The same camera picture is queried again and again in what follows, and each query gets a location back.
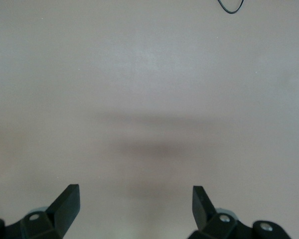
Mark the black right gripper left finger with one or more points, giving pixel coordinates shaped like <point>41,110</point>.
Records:
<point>62,211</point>

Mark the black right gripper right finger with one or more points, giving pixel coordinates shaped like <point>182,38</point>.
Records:
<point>206,214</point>

